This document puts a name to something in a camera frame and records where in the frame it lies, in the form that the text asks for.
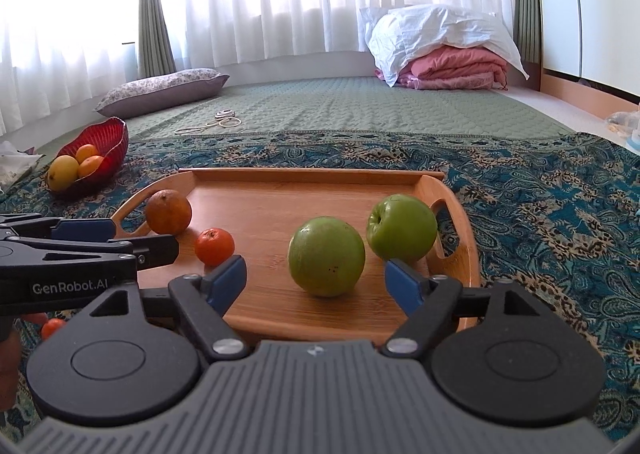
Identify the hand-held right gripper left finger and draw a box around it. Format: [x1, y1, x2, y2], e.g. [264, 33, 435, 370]
[67, 254, 251, 362]

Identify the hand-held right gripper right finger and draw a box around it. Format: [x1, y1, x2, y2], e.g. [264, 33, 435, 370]
[384, 258, 576, 361]

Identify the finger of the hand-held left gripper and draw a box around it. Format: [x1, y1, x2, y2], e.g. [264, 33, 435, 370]
[0, 215, 117, 245]
[0, 233, 180, 269]

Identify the small tangerine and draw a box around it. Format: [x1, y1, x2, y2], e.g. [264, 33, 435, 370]
[194, 228, 236, 267]
[41, 318, 67, 341]

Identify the large orange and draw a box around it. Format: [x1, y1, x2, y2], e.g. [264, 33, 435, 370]
[145, 189, 193, 235]

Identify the dark green apple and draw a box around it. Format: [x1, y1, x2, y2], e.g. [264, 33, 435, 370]
[366, 194, 438, 263]

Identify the light green spotted guava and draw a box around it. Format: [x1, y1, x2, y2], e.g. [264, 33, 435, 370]
[287, 217, 366, 298]

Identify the wooden tray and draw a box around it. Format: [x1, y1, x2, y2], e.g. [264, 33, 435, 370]
[111, 167, 482, 346]

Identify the person's left hand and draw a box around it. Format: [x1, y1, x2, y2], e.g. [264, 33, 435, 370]
[0, 312, 48, 412]

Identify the yellow lemon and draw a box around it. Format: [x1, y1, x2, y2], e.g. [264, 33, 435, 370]
[47, 155, 80, 193]

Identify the white crumpled tissue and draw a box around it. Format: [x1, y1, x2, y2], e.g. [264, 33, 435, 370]
[0, 141, 43, 195]

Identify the red glass bowl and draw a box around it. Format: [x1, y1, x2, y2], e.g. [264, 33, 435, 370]
[46, 117, 129, 199]

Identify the floral grey pillow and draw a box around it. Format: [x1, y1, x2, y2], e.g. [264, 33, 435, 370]
[95, 68, 231, 119]

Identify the teal paisley blanket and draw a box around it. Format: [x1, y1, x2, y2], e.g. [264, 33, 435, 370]
[0, 131, 640, 445]

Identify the green quilted bedspread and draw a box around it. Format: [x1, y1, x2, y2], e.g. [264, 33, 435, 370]
[120, 76, 566, 139]

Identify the pink folded blanket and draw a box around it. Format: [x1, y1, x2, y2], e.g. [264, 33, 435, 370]
[376, 45, 510, 90]

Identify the white pillow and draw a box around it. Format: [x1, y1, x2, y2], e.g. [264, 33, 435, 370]
[359, 4, 530, 87]

